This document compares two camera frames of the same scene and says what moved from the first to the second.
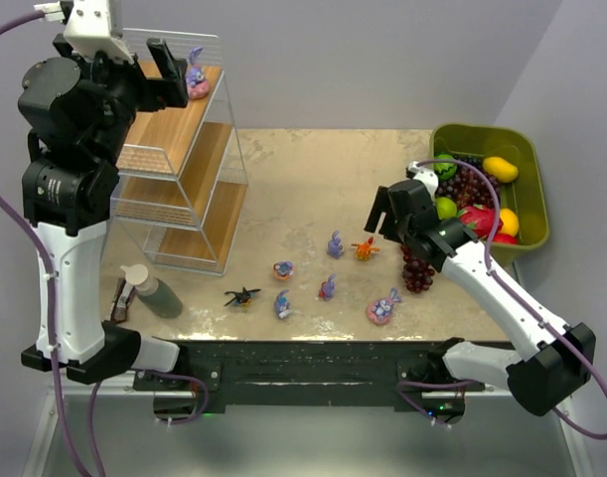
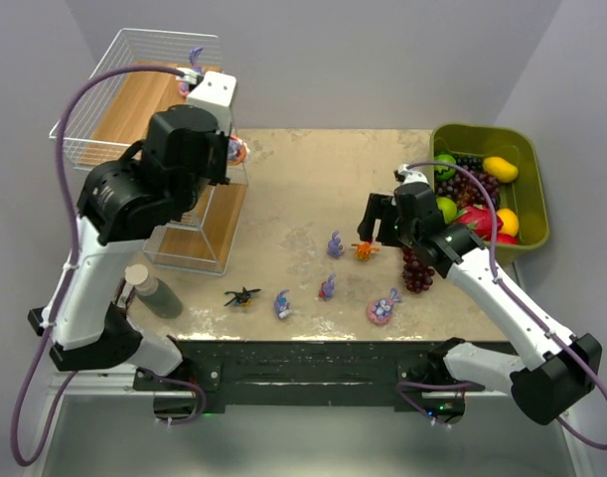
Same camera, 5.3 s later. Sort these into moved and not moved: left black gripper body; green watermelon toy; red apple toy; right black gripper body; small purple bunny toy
Moved: left black gripper body
Not moved: small purple bunny toy; right black gripper body; red apple toy; green watermelon toy
